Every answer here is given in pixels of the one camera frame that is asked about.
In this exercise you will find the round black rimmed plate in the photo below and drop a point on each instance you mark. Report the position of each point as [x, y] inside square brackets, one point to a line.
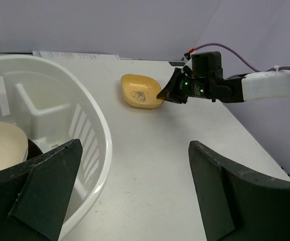
[33, 150]

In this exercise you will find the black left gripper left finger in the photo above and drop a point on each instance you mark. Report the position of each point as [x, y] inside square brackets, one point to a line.
[35, 194]

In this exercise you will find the cream square panda dish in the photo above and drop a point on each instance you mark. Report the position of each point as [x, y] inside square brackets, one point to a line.
[13, 145]

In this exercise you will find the white plastic dish bin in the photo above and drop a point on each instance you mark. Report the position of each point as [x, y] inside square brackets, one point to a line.
[53, 107]

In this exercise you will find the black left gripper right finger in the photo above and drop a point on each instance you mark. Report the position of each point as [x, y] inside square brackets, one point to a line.
[236, 202]

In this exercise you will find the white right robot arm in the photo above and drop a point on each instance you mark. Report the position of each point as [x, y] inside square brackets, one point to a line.
[274, 83]

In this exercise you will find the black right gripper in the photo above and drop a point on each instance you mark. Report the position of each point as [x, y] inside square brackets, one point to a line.
[203, 80]

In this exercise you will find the yellow square panda dish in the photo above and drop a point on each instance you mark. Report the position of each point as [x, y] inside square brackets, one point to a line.
[141, 91]

